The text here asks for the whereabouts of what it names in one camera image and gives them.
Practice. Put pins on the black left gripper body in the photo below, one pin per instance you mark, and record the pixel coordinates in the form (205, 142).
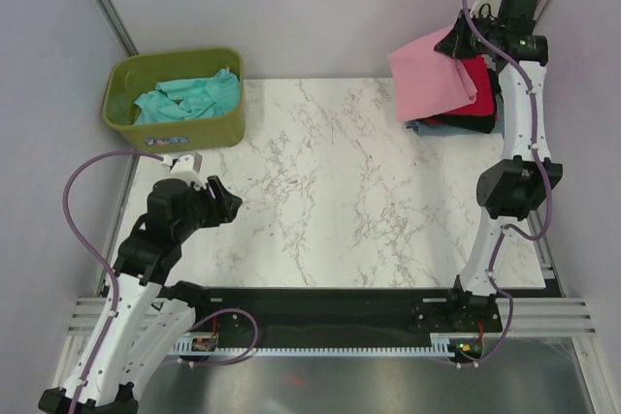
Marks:
(205, 210)

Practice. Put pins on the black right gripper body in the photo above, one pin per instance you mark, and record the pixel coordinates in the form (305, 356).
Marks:
(467, 42)

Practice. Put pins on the pink t shirt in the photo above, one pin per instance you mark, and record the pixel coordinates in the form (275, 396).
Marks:
(427, 82)

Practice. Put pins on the olive green plastic bin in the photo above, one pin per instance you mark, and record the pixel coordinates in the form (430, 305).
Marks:
(139, 74)

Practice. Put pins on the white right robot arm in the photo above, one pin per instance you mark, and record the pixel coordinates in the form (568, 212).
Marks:
(523, 180)

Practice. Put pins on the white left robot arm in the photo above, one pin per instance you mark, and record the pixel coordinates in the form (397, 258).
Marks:
(143, 317)

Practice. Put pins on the red folded t shirt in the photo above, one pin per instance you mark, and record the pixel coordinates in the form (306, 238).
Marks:
(481, 103)

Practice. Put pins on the black folded t shirt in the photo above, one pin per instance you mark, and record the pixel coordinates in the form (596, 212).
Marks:
(484, 125)

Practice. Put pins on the teal t shirt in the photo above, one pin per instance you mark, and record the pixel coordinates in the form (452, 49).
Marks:
(189, 99)

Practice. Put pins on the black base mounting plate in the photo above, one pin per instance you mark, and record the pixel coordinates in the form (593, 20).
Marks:
(308, 317)

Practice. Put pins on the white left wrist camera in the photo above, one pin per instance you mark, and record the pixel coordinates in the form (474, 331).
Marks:
(186, 167)

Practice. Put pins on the white slotted cable duct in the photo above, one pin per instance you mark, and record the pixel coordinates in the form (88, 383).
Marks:
(199, 348)

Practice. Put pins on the aluminium extrusion rail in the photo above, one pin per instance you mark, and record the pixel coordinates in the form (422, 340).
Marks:
(532, 317)

